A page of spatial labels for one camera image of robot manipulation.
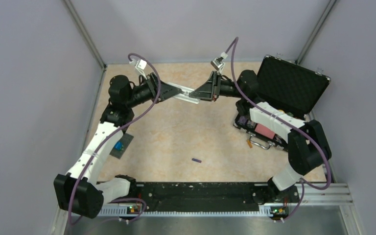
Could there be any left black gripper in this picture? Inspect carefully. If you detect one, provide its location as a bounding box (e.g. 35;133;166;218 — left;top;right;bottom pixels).
126;72;182;108

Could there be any pink card box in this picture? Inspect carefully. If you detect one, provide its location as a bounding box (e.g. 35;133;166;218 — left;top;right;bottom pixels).
255;123;276;140

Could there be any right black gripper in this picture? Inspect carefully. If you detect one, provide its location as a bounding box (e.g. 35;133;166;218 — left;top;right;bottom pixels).
189;71;244;102

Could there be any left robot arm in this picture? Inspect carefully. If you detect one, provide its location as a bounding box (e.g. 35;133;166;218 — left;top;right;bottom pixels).
53;73;183;218

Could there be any white remote control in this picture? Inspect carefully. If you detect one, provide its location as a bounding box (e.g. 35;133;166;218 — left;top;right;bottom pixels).
168;83;200;104

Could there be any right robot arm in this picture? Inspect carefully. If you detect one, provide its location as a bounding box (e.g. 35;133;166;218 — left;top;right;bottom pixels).
188;70;331;202

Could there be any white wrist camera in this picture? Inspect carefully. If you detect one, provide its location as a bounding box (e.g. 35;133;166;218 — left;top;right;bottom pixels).
129;59;147;79
211;52;228;74

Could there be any black aluminium case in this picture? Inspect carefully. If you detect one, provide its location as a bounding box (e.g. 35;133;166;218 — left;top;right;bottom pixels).
233;54;331;154

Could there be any purple battery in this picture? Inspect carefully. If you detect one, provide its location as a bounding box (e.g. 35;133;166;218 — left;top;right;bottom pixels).
191;158;202;163

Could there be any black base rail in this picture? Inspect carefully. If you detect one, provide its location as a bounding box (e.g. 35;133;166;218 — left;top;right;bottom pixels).
107;181;299;218

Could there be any orange battery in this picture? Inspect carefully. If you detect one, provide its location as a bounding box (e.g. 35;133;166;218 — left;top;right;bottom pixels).
247;140;253;148

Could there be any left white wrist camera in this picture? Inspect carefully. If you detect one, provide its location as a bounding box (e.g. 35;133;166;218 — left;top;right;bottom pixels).
129;59;147;79

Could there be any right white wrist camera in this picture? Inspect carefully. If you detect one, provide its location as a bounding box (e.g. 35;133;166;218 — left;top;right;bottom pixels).
211;52;228;74

